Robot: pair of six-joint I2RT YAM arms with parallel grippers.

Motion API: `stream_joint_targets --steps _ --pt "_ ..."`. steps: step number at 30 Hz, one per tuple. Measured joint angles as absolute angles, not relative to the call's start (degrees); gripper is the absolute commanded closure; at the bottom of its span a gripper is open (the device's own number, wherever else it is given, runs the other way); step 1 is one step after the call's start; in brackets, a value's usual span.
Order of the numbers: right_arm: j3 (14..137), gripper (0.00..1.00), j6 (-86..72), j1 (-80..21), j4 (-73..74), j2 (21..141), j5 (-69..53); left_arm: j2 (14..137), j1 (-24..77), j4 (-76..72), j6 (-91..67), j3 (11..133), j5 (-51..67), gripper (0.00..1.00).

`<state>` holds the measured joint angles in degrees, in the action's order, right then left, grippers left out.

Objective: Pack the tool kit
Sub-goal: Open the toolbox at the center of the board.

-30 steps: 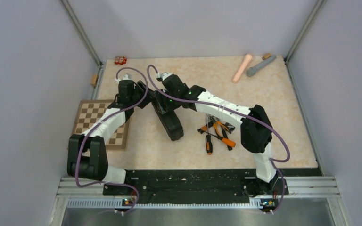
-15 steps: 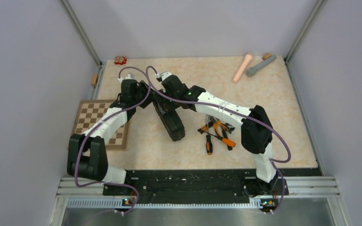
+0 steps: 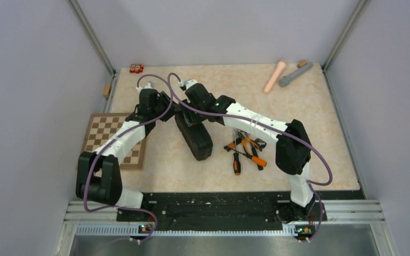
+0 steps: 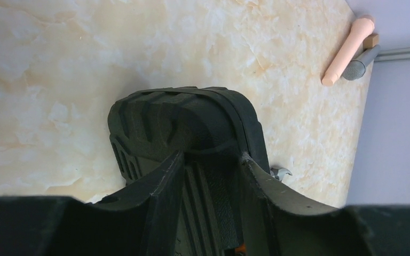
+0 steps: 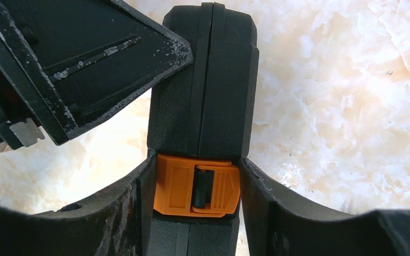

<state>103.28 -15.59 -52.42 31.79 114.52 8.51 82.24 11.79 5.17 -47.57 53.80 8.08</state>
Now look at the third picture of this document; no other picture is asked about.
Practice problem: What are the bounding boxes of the left wooden block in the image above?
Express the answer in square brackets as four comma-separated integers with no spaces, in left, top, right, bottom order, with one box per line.
[102,84,112,99]

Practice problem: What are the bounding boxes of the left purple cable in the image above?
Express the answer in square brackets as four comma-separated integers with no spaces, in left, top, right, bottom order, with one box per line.
[83,74,174,244]

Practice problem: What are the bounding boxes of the back wooden block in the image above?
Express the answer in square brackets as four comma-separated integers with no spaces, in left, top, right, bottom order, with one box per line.
[296,59,309,68]

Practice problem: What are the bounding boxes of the aluminium frame rail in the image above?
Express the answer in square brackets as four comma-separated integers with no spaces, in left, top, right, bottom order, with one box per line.
[55,197,397,255]

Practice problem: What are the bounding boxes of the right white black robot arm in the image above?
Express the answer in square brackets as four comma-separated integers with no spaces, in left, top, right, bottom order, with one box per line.
[179,79,316,221]

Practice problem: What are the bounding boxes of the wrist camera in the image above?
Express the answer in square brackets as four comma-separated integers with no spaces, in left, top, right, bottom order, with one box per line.
[144,82,156,90]
[179,79,198,91]

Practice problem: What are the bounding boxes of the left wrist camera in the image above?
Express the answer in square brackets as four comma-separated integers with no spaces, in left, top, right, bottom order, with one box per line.
[144,82,156,90]

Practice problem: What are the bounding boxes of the wooden block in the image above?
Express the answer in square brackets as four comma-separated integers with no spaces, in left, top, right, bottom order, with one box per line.
[102,84,112,99]
[296,59,309,68]

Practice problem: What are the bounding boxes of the wooden chessboard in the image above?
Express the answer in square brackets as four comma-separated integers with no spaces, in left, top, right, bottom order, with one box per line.
[81,113,147,171]

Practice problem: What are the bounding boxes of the long orange handled screwdriver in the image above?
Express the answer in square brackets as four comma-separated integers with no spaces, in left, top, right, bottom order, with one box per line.
[228,147,267,167]

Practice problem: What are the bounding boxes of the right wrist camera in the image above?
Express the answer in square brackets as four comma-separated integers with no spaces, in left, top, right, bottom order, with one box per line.
[179,79,198,91]

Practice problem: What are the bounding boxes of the purple cable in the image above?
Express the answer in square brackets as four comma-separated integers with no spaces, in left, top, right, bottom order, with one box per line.
[167,72,334,244]
[83,74,174,244]

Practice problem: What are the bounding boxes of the black plastic tool case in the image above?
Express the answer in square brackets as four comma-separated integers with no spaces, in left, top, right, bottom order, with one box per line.
[175,113,213,161]

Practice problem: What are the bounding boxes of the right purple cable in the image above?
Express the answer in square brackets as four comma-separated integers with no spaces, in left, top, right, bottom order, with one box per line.
[167,72,334,244]

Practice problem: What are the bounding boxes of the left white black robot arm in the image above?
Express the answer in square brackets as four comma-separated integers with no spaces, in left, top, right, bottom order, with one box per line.
[75,89,175,220]

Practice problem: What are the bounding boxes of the grey toy microphone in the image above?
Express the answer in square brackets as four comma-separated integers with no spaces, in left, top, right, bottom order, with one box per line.
[278,62,313,87]

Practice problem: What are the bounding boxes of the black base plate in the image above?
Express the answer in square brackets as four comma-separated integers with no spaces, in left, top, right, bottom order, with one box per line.
[116,191,327,231]

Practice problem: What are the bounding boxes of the red toy car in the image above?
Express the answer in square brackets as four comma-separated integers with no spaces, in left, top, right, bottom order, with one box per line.
[129,64,144,74]

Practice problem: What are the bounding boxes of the pink toy microphone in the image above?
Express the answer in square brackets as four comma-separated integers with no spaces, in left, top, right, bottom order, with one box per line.
[262,59,287,94]

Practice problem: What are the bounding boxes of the orange handled pliers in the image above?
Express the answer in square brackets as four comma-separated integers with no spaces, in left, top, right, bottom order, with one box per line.
[223,129,267,157]

